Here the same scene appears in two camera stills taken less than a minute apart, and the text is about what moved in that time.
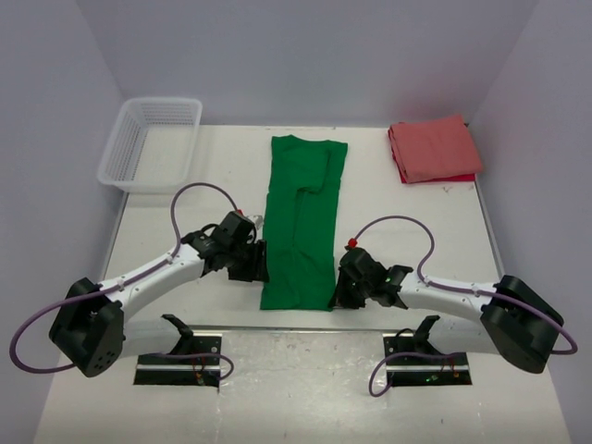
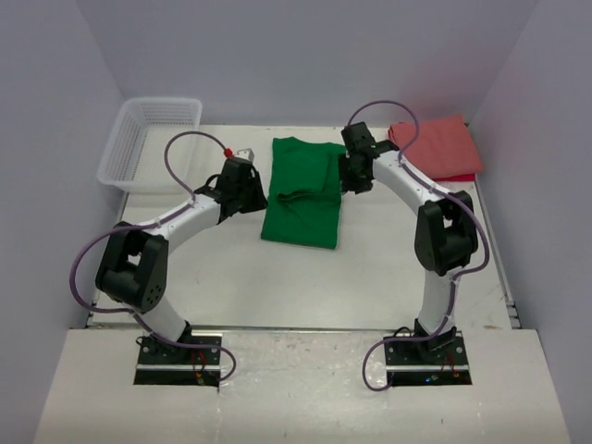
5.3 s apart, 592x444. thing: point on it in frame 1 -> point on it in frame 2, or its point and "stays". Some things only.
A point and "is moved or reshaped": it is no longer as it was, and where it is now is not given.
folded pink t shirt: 435,149 stays
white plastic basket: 152,145 stays
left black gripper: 256,269 -> 258,202
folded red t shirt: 447,178 stays
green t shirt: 302,192 is moved or reshaped
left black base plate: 185,372 stays
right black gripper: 341,299 -> 354,187
